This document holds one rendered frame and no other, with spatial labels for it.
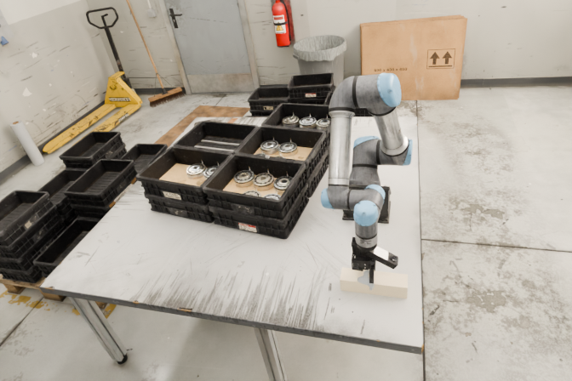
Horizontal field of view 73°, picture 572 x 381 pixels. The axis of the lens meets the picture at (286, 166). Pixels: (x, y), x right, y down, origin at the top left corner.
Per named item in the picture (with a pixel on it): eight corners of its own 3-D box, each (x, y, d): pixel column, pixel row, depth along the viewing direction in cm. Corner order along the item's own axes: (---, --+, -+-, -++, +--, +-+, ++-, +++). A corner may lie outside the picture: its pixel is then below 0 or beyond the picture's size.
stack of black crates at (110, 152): (111, 174, 350) (91, 131, 325) (140, 175, 341) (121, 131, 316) (82, 202, 318) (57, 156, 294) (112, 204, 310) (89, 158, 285)
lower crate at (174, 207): (242, 189, 209) (237, 171, 202) (212, 225, 187) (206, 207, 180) (183, 179, 225) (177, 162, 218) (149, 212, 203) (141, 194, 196)
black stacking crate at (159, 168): (237, 173, 203) (232, 154, 196) (207, 208, 181) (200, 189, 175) (177, 163, 219) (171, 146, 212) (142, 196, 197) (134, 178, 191)
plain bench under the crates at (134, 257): (412, 200, 287) (417, 116, 249) (413, 441, 162) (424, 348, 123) (217, 189, 333) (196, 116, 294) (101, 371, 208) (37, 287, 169)
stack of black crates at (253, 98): (299, 117, 393) (294, 86, 374) (292, 132, 370) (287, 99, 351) (262, 117, 404) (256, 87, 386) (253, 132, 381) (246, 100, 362)
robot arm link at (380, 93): (383, 148, 181) (355, 68, 138) (416, 147, 174) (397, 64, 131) (380, 170, 176) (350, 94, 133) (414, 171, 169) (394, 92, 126)
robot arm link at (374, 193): (354, 181, 140) (346, 201, 132) (385, 183, 135) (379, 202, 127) (357, 198, 144) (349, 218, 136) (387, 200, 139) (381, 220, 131)
